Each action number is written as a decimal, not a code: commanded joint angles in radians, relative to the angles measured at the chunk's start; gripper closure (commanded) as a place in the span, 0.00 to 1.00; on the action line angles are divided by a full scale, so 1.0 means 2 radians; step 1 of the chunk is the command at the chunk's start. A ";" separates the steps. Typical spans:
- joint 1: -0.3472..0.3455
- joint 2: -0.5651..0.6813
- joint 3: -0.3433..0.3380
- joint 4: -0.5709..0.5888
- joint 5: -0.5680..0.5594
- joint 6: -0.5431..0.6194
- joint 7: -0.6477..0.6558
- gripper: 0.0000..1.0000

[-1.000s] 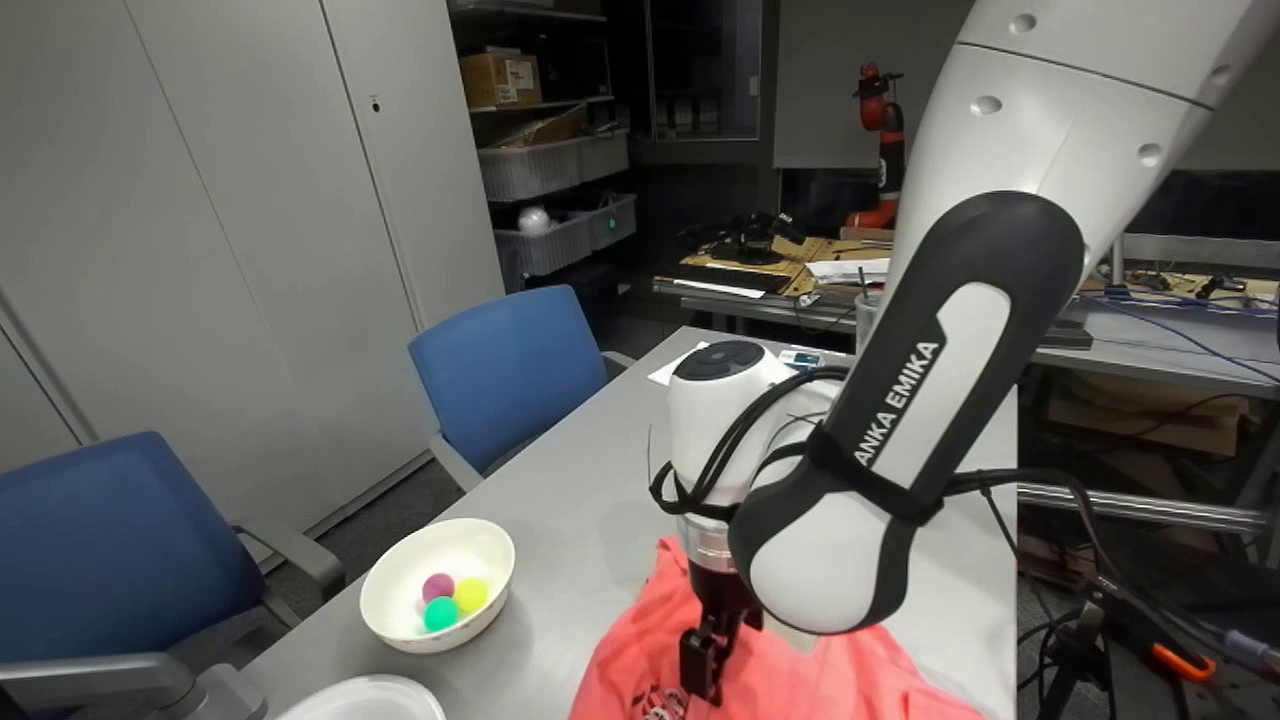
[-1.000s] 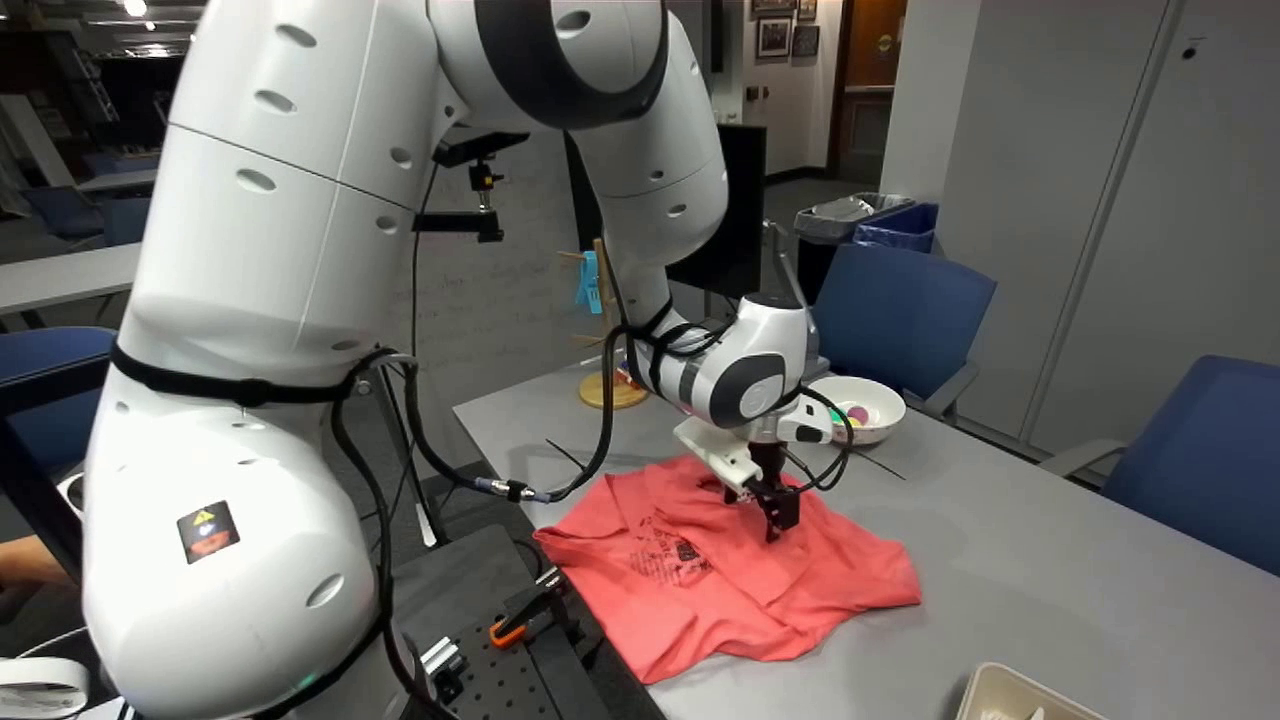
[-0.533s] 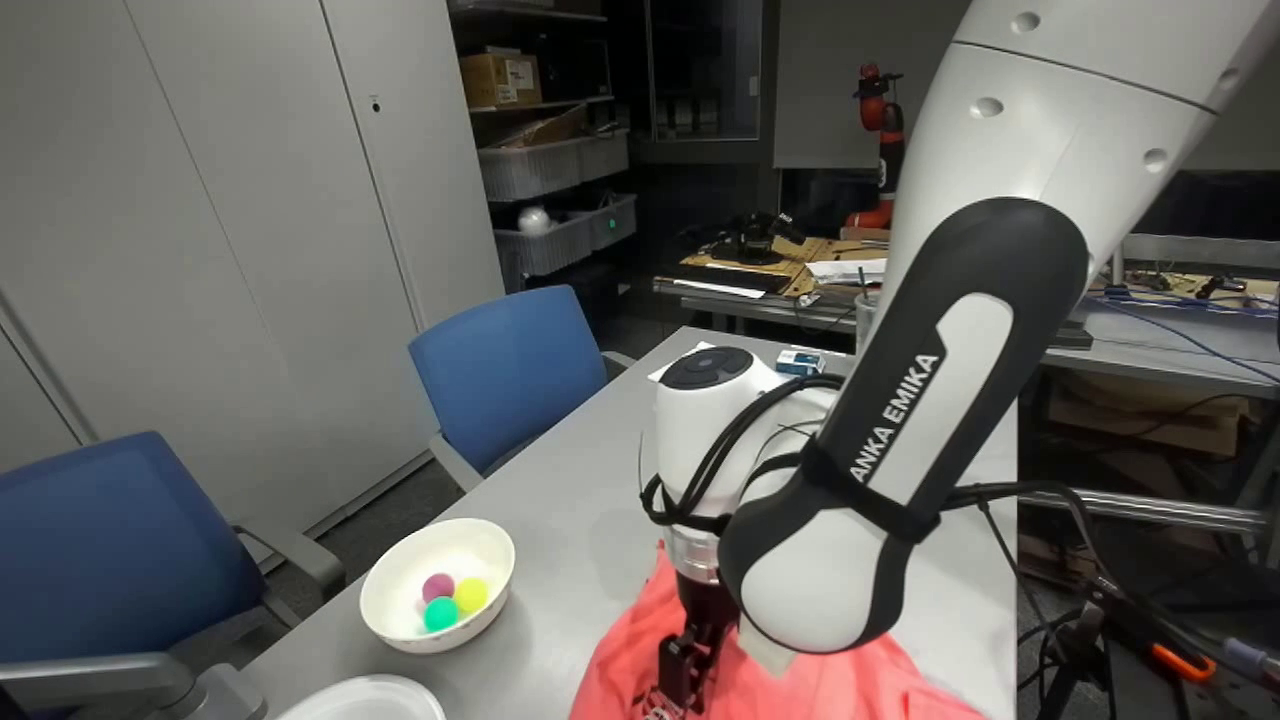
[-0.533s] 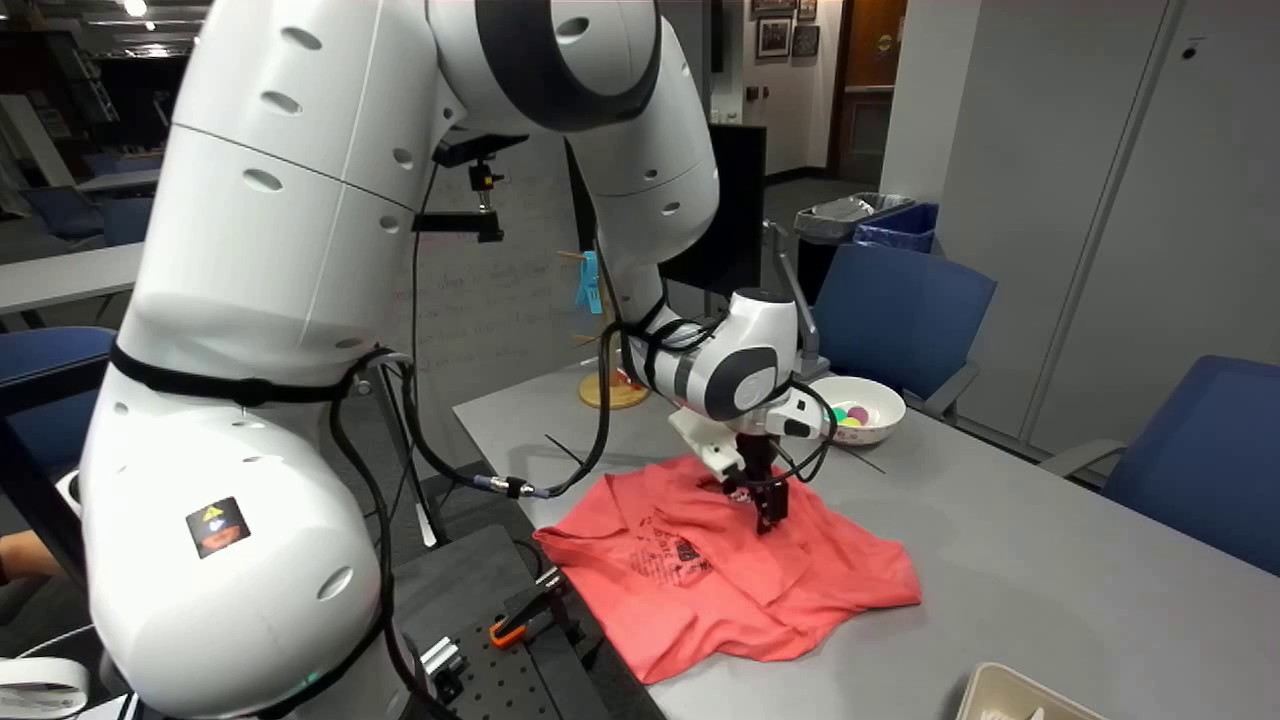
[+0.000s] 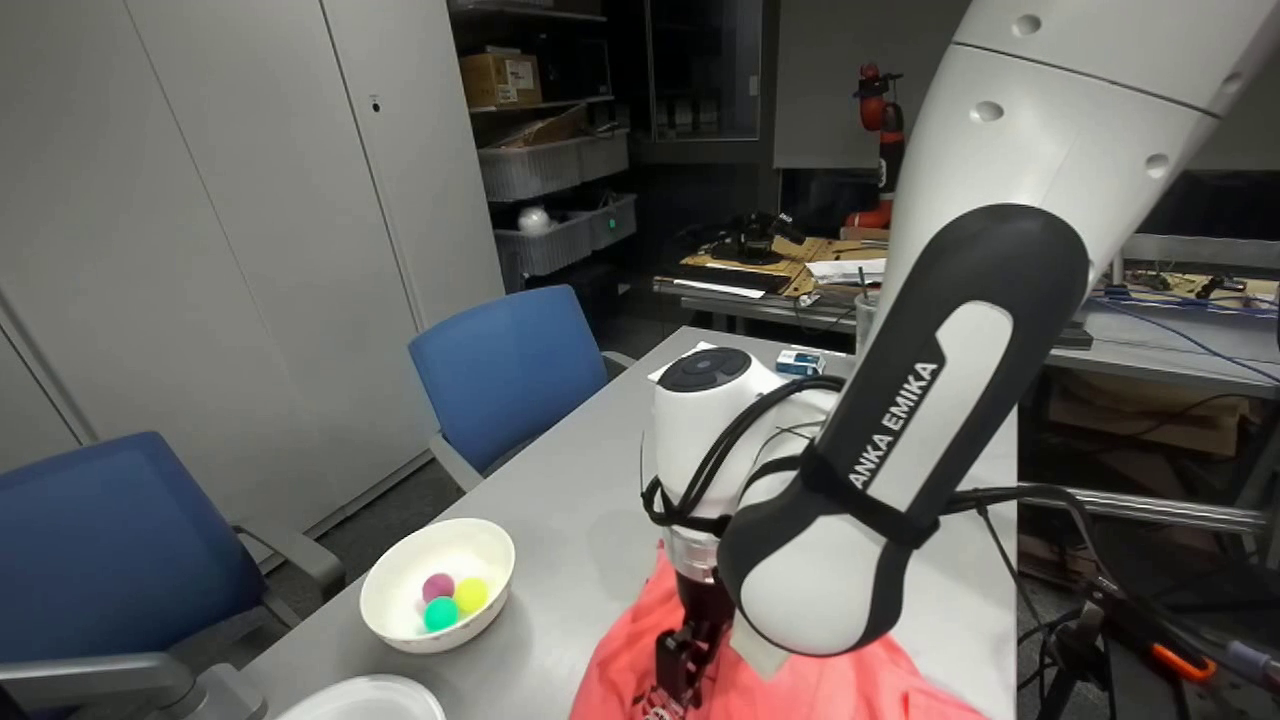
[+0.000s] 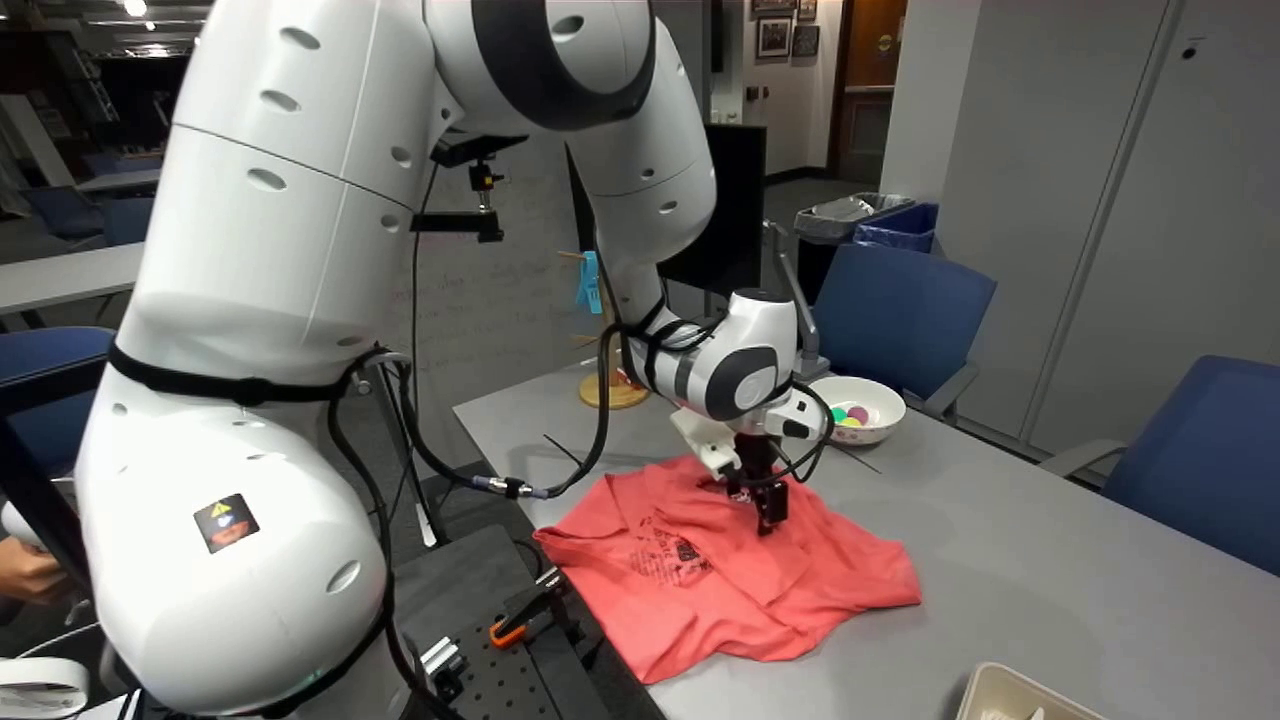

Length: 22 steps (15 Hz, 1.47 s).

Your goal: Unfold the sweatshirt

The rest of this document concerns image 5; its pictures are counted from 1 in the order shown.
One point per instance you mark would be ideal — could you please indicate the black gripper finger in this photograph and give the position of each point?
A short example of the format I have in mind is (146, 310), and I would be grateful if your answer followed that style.
(667, 667)
(696, 667)

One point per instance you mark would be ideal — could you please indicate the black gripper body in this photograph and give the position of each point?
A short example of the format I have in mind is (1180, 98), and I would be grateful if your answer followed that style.
(707, 603)

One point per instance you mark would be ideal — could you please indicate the coral red sweatshirt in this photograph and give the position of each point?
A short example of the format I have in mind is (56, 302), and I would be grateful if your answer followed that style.
(803, 684)

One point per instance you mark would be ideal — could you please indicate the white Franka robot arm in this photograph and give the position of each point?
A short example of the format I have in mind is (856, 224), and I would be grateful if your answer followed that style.
(1065, 120)

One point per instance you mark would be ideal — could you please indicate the yellow ball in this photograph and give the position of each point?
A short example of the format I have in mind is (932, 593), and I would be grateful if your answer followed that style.
(469, 593)

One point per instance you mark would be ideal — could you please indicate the green ball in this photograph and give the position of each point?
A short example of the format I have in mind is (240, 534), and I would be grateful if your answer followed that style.
(442, 613)

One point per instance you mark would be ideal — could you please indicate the pink ball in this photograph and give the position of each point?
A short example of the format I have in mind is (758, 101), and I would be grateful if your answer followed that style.
(436, 587)

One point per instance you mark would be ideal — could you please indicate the small blue box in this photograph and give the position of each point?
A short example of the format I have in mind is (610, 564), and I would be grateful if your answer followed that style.
(799, 363)

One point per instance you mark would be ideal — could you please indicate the white bowl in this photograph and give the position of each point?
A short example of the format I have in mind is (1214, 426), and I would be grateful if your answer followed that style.
(402, 603)

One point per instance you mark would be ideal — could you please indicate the white plate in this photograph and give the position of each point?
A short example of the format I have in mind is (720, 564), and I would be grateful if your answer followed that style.
(367, 700)

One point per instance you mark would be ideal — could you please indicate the blue office chair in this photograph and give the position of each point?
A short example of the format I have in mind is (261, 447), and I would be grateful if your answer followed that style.
(107, 544)
(515, 364)

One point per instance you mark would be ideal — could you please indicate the cluttered workbench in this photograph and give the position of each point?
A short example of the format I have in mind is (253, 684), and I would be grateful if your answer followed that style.
(745, 272)

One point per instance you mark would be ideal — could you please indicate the black tripod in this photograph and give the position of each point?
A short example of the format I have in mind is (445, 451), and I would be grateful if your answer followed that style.
(1065, 667)

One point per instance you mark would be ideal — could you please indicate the grey storage bin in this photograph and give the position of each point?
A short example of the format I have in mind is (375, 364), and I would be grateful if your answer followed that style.
(546, 166)
(566, 243)

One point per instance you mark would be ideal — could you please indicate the white round object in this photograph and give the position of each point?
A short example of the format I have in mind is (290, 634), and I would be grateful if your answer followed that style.
(534, 221)

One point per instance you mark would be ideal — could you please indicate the orange clamp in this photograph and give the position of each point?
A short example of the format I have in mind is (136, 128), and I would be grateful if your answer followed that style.
(1184, 661)

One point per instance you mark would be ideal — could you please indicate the brown cardboard box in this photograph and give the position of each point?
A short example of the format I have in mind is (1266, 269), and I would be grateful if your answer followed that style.
(1160, 420)

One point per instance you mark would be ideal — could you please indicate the red figure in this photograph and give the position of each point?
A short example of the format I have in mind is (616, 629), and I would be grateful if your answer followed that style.
(883, 113)

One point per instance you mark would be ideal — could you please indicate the dark glass-door cabinet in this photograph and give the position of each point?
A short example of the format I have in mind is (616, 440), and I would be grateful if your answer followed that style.
(701, 80)

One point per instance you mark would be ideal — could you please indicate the dark storage shelf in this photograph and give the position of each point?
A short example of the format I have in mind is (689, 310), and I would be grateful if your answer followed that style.
(546, 80)

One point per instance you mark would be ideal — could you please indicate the light grey cabinet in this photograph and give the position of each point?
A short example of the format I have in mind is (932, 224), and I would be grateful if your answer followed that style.
(202, 201)

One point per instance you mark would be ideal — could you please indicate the aluminium rail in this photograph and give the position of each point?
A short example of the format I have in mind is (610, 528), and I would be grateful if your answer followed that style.
(1160, 506)

